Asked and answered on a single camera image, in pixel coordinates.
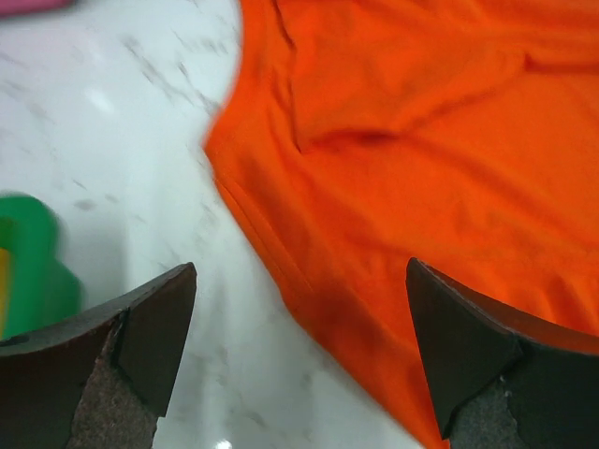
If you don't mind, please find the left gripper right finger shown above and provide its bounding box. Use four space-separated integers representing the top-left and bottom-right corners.
406 258 598 448

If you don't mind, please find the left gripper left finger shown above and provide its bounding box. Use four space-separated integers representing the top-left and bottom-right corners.
1 263 197 448

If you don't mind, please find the orange t-shirt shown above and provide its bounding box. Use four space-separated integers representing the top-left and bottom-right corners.
205 1 598 448

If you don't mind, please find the green plastic bin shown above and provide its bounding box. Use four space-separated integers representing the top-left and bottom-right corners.
1 194 82 340

